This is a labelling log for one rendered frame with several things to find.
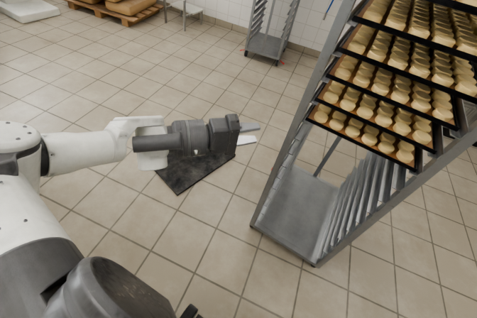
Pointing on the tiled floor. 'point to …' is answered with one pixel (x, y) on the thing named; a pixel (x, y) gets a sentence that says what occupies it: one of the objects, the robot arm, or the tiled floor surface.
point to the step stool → (182, 3)
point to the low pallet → (114, 11)
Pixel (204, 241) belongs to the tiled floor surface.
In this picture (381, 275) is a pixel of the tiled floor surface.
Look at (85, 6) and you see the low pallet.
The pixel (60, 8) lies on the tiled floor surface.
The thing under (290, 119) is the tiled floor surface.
